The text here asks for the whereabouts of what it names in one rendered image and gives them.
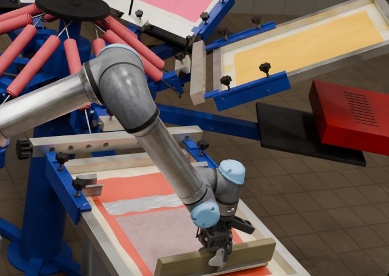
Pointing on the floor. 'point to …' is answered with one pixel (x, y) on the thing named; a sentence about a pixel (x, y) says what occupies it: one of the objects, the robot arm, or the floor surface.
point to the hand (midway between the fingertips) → (216, 262)
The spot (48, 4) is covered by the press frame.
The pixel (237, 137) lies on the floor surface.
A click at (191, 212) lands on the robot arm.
